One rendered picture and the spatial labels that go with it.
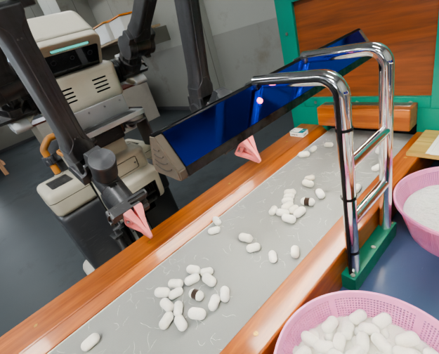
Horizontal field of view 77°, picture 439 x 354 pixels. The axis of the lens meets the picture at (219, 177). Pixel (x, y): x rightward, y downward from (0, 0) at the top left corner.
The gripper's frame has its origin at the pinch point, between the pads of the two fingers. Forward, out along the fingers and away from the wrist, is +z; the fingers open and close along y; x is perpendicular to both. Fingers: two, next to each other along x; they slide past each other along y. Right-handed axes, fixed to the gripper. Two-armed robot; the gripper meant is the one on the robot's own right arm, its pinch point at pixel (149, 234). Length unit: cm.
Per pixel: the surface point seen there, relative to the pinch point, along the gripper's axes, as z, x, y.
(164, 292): 11.8, 3.1, -4.5
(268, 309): 27.4, -10.9, 6.0
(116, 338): 12.4, 5.1, -16.7
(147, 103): -311, 332, 214
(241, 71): -168, 177, 270
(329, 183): 19, -1, 48
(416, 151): 29, -14, 66
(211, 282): 17.1, -1.3, 3.6
